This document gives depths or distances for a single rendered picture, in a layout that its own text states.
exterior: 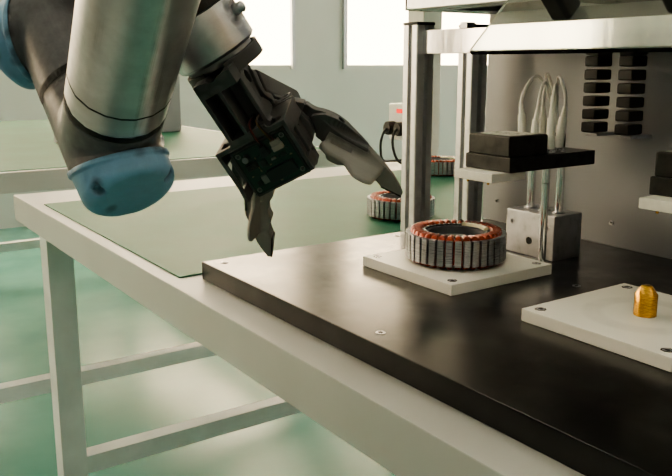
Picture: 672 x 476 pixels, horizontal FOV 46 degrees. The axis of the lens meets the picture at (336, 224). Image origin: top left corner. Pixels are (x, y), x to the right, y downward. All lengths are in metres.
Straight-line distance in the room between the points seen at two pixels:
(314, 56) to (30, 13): 5.44
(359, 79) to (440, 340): 5.70
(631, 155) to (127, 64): 0.69
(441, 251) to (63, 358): 1.01
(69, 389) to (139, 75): 1.23
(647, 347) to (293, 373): 0.29
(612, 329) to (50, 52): 0.51
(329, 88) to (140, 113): 5.62
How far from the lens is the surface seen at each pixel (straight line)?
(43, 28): 0.68
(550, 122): 0.95
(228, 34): 0.68
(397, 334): 0.68
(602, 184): 1.07
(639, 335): 0.69
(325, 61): 6.15
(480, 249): 0.85
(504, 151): 0.89
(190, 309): 0.89
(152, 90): 0.55
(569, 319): 0.71
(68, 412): 1.72
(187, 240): 1.15
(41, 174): 2.04
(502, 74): 1.17
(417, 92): 1.06
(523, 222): 0.98
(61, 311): 1.65
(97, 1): 0.50
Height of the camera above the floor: 1.00
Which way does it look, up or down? 11 degrees down
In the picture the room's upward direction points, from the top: straight up
